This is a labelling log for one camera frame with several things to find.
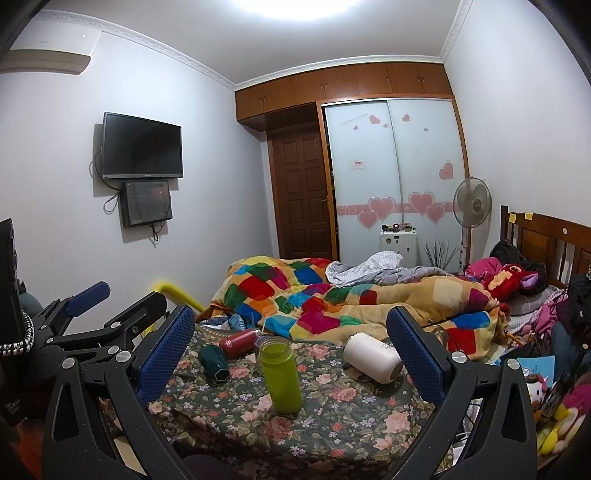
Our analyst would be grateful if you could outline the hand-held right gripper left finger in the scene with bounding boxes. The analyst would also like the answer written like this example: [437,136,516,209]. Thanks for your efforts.
[41,305,197,480]

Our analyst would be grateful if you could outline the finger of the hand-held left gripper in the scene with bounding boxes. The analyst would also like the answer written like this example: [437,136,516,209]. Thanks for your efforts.
[32,281,112,342]
[46,292,168,359]

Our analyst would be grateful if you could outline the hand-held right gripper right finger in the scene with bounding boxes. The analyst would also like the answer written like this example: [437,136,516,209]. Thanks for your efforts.
[386,305,539,480]

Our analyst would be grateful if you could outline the white cup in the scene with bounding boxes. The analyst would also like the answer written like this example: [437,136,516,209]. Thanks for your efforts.
[342,332,404,385]

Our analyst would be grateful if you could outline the dark green cup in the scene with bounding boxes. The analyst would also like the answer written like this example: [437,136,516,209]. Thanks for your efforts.
[198,345,231,383]

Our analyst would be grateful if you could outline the red bottle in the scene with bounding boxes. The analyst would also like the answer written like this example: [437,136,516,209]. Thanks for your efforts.
[218,328,260,359]

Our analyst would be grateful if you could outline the blue white cloth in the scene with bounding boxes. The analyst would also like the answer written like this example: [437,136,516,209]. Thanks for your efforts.
[202,313,246,333]

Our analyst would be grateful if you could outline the floral cloth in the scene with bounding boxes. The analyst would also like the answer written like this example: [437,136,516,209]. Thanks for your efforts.
[99,318,468,477]

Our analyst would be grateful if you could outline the grey checked sheet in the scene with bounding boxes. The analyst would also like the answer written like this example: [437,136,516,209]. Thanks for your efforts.
[325,250,456,287]

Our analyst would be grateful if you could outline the pink plush toy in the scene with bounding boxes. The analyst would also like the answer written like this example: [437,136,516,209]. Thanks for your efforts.
[464,257,504,282]

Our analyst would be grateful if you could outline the white suitcase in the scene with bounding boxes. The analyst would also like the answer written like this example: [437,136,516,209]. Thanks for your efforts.
[379,224,419,269]

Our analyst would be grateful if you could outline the green bottle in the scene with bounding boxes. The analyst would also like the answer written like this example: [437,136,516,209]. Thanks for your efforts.
[257,336,305,415]

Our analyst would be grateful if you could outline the colourful patchwork blanket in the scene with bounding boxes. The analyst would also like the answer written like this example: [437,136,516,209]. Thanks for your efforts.
[210,256,511,364]

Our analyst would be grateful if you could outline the red plush toy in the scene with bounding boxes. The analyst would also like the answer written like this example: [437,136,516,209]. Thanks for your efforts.
[480,263,541,301]

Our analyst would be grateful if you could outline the blue paper sheet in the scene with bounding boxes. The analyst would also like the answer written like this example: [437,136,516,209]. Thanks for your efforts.
[514,354,557,389]

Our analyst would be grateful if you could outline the white plush doll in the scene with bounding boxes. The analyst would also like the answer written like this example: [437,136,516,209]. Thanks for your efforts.
[523,371,555,424]

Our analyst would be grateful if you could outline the pink cloth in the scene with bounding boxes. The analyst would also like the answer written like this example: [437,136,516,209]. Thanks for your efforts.
[526,285,569,343]

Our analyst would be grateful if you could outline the black clothes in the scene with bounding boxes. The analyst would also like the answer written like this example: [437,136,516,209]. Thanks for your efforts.
[489,239,548,294]

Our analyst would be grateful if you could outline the yellow plush toy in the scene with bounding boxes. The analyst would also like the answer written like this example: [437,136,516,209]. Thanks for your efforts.
[535,405,583,456]

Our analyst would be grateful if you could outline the standing fan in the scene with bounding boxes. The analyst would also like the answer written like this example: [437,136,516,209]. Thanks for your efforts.
[452,176,493,276]

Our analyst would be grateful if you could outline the wooden bed headboard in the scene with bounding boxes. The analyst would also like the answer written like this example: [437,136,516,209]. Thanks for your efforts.
[501,205,591,297]

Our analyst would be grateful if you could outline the black bag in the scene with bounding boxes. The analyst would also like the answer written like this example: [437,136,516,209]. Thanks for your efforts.
[565,272,591,334]

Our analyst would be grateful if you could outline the wardrobe with heart stickers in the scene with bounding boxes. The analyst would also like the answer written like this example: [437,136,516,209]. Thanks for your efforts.
[318,95,471,274]

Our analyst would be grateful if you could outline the brown wooden door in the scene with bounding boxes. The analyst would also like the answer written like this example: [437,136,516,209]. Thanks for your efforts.
[268,128,334,262]

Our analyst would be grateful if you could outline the white air conditioner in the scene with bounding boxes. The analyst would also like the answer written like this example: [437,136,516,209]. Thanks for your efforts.
[0,30,103,77]

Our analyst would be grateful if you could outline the wooden overhead cabinets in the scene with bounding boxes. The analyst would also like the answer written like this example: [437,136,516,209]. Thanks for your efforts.
[234,62,456,135]

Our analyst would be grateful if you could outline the yellow rail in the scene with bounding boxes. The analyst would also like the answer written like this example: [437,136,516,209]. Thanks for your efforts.
[154,279,206,315]

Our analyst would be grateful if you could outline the braided black white cable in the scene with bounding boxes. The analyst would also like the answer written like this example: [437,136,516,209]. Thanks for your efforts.
[0,313,36,357]

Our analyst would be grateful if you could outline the black television cable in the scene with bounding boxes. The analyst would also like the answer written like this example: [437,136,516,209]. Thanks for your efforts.
[102,186,123,216]

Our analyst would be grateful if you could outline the small black wall monitor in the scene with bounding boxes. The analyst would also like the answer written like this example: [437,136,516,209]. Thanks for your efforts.
[120,180,174,228]

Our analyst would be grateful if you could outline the wall-mounted black television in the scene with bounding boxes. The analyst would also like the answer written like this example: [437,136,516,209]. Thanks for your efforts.
[100,111,185,180]

